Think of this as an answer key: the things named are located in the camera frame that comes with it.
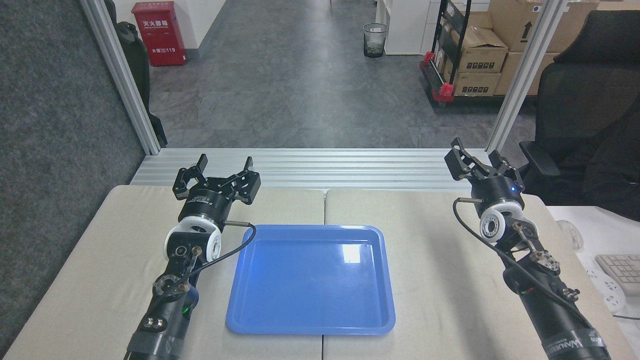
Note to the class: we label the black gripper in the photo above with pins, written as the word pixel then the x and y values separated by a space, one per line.
pixel 497 192
pixel 205 204

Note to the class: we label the blue plastic tray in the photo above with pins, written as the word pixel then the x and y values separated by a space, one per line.
pixel 310 280

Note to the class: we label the flat cardboard box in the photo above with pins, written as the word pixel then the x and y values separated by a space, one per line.
pixel 475 84

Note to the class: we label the plain cardboard box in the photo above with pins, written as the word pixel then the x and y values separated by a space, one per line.
pixel 510 72

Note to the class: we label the black and red cart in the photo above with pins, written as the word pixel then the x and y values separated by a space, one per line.
pixel 440 75

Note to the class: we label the black office chair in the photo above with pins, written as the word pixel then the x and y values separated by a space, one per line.
pixel 570 100

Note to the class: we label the open cardboard box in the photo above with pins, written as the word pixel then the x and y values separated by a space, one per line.
pixel 480 52

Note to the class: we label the white computer mouse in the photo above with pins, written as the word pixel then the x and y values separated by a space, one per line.
pixel 570 235

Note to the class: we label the large cardboard box with arrow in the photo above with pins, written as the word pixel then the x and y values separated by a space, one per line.
pixel 515 25

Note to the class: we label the white cabinet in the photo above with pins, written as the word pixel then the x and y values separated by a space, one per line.
pixel 405 27

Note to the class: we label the red fire extinguisher box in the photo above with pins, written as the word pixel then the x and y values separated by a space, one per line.
pixel 159 35

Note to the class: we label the black mesh trash bin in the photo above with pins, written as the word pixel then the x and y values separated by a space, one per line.
pixel 375 41

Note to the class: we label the grey felt partition panel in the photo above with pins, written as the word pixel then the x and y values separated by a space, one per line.
pixel 55 150

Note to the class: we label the white keyboard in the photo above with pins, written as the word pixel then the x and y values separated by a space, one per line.
pixel 622 270

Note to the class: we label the white power strip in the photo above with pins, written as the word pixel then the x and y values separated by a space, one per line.
pixel 607 292

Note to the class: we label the silver aluminium rail base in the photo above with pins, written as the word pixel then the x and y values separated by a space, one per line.
pixel 310 170

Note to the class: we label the silver aluminium post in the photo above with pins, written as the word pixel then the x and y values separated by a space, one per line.
pixel 525 75
pixel 122 80

